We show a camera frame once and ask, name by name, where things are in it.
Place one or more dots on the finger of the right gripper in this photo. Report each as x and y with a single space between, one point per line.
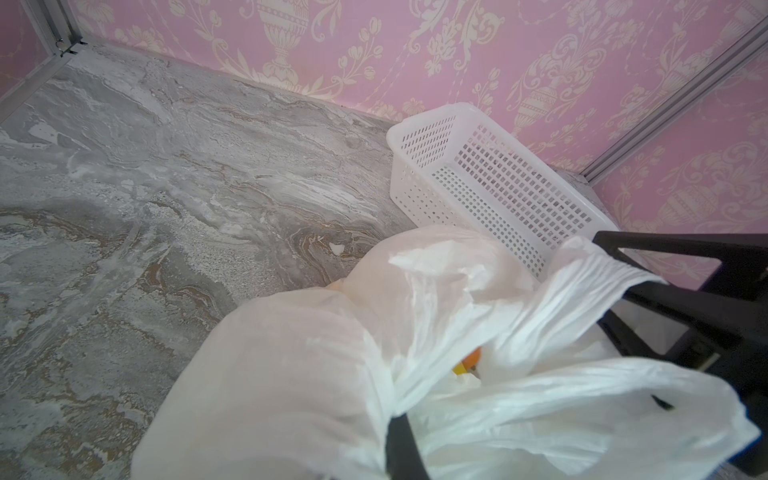
725 318

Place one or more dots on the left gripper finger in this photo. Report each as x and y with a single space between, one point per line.
403 460

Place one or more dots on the small orange toy fruit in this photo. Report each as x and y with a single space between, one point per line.
469 363

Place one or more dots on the white plastic bag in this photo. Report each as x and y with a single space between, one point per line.
303 384

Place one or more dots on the white plastic basket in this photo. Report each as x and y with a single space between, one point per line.
455 166

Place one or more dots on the right aluminium corner post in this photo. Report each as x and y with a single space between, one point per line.
738 55

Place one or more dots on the aluminium corner post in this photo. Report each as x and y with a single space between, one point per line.
738 55
37 39

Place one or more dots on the left aluminium corner post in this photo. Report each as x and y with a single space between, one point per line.
37 39

